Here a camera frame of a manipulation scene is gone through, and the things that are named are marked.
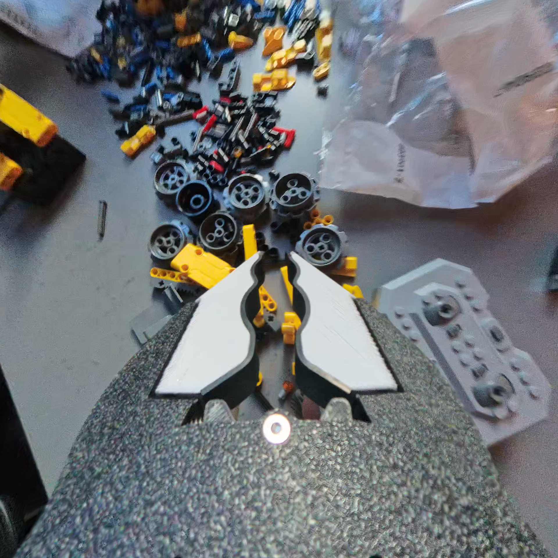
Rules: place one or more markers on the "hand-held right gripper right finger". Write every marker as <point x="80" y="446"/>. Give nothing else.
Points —
<point x="340" y="344"/>

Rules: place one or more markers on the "cluster of grey toy wheels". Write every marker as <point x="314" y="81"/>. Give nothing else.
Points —
<point x="246" y="194"/>

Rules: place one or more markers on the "black axle rod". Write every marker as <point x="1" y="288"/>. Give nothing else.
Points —
<point x="102" y="218"/>

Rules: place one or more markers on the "grey desk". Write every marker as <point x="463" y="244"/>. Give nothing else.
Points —
<point x="65" y="283"/>

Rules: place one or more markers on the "pile of building pieces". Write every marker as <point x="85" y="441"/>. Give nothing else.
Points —
<point x="244" y="130"/>

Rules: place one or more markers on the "yellow grey brick vehicle model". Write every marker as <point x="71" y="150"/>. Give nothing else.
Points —
<point x="26" y="113"/>

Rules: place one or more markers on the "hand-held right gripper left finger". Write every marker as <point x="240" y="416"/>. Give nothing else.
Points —
<point x="209" y="344"/>

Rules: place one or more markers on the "open instruction booklet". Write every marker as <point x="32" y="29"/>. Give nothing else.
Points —
<point x="43" y="22"/>

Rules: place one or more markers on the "crumpled clear plastic bag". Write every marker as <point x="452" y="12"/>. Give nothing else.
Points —
<point x="436" y="152"/>

